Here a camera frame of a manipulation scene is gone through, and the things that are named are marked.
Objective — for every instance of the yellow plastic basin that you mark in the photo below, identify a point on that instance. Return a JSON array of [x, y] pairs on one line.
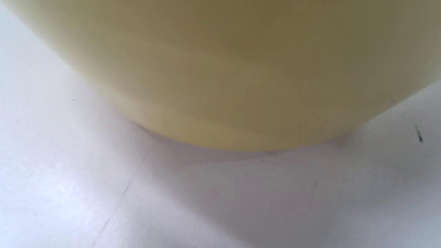
[[241, 69]]

